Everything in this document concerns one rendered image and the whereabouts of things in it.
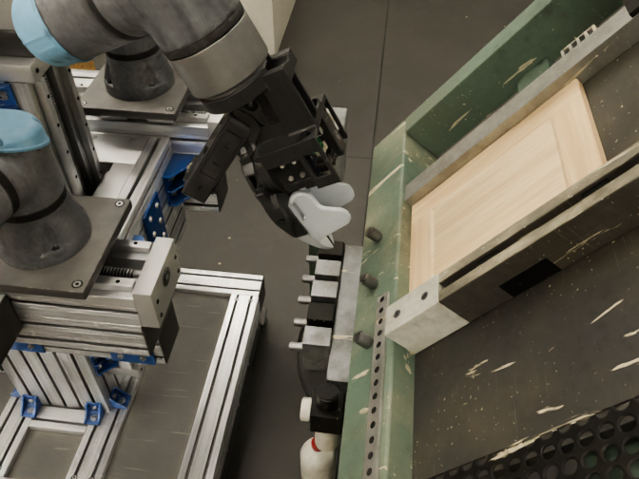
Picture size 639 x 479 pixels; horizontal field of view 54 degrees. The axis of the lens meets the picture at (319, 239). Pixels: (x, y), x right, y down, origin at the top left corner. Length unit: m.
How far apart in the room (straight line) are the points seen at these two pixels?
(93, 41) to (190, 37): 0.09
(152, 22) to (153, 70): 0.92
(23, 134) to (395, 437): 0.69
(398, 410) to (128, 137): 0.86
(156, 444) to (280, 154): 1.36
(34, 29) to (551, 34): 1.07
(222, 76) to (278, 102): 0.05
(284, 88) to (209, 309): 1.56
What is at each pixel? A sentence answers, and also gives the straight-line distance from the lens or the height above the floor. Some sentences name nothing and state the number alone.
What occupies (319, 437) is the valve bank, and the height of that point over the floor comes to 0.66.
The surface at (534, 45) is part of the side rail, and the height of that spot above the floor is 1.15.
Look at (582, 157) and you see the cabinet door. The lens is 1.05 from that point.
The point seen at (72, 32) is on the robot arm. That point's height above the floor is 1.54.
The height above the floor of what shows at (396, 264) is 0.91.
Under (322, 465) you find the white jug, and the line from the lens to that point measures 1.81.
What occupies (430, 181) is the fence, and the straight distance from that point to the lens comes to 1.31.
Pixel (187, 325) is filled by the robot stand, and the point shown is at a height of 0.21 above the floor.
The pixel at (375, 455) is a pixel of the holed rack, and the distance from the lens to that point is 0.99.
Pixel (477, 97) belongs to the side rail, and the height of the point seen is 1.02.
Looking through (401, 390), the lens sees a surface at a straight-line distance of 1.05.
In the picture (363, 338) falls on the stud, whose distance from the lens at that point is 1.12.
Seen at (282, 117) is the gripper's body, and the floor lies 1.48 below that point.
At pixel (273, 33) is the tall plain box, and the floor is 0.15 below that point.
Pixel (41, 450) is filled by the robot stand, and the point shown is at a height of 0.21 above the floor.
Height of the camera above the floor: 1.78
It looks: 45 degrees down
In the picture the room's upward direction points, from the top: straight up
